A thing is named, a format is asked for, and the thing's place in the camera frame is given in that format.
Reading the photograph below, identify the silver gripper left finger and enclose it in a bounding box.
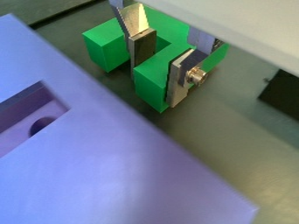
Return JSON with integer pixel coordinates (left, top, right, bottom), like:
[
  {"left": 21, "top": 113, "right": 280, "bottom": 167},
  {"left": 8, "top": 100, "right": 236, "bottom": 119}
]
[{"left": 108, "top": 0, "right": 156, "bottom": 69}]

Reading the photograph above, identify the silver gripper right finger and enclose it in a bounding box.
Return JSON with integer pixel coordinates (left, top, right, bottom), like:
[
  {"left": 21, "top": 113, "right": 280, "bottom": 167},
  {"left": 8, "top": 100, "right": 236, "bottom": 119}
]
[{"left": 166, "top": 27, "right": 223, "bottom": 108}]

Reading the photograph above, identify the green U-shaped block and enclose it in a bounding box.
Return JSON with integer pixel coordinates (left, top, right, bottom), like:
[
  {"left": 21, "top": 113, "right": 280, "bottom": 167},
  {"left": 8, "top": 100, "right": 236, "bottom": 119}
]
[{"left": 83, "top": 5, "right": 230, "bottom": 112}]

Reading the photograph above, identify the black fixture stand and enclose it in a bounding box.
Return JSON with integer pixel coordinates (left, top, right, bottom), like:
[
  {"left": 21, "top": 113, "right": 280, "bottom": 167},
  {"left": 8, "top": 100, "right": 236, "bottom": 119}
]
[{"left": 258, "top": 70, "right": 299, "bottom": 122}]

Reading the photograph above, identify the purple board with cross slot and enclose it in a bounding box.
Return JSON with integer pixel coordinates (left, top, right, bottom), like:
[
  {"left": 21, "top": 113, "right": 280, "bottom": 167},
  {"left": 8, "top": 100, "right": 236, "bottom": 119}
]
[{"left": 0, "top": 14, "right": 258, "bottom": 224}]

